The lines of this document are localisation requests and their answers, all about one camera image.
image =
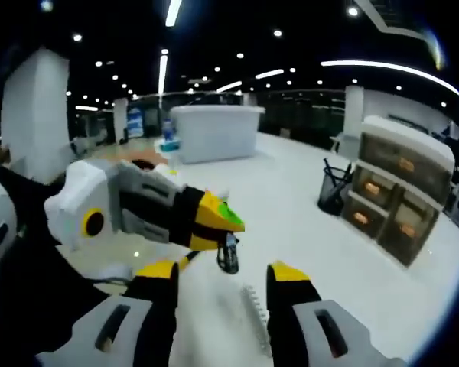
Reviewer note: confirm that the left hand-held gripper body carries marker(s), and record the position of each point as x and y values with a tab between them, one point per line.
80	195

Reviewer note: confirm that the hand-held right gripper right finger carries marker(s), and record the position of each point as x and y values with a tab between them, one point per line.
352	340

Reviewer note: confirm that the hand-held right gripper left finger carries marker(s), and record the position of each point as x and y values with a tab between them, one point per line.
111	332

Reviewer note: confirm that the teal tissue box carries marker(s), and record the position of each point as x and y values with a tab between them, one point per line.
170	145

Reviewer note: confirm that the blue plastic bottle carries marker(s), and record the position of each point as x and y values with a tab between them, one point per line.
168	130

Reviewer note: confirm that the blue standing banner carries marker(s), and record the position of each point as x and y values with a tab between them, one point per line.
135	122

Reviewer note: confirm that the translucent white storage box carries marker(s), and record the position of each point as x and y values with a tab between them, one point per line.
214	134

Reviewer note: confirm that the person's black clothing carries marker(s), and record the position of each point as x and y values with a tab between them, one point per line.
42	290

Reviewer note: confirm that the white square pillar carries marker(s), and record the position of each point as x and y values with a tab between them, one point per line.
34	114

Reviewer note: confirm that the black mesh pen holder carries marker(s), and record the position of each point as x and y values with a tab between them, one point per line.
329	202

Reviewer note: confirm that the long ceiling light strip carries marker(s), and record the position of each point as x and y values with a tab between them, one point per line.
367	64
173	13

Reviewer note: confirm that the plastic drawer cabinet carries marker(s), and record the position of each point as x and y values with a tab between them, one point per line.
405	153

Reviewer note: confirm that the group of ceiling spotlights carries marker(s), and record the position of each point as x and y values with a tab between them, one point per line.
277	33

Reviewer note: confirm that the ceiling air vent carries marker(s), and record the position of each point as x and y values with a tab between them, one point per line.
398	15

